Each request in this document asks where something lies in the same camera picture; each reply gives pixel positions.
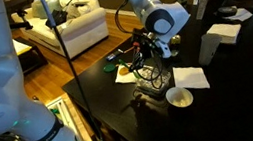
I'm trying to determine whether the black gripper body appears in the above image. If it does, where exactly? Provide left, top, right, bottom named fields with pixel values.
left=131, top=29, right=161, bottom=69

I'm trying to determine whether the clear plastic bowl of popcorn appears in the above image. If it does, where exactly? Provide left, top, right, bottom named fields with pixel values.
left=134, top=66, right=171, bottom=97

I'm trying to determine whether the small white ceramic bowl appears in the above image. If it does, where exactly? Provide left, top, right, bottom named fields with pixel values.
left=165, top=87, right=194, bottom=108

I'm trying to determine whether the small dark jar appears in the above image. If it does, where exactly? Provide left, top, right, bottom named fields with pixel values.
left=169, top=35, right=181, bottom=56

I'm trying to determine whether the round brown cookie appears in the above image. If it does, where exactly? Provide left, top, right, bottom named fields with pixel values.
left=119, top=67, right=130, bottom=75

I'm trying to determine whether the white napkin under cookie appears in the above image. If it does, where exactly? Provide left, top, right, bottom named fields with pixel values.
left=115, top=65, right=136, bottom=84

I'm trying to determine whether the blue snack bar wrapper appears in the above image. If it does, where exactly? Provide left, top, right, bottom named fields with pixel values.
left=105, top=51, right=121, bottom=62

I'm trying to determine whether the green round lid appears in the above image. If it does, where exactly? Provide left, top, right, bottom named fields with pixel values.
left=103, top=63, right=116, bottom=73

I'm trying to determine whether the folded white napkin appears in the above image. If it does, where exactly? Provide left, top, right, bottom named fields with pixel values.
left=173, top=67, right=210, bottom=89

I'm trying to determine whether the translucent plastic cup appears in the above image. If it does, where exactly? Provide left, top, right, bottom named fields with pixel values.
left=199, top=33, right=222, bottom=66

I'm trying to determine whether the white sofa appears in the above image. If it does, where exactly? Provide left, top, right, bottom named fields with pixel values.
left=20, top=0, right=109, bottom=58

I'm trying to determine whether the stack of white napkins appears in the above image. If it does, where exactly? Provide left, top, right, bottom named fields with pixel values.
left=207, top=23, right=241, bottom=45

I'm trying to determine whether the dark round dish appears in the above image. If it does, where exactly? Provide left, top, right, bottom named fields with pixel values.
left=217, top=6, right=237, bottom=18

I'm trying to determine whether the black coffee table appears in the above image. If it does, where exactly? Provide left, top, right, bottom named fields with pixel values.
left=15, top=37, right=47, bottom=75

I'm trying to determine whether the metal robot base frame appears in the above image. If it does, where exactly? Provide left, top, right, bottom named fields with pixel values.
left=44, top=91, right=101, bottom=141

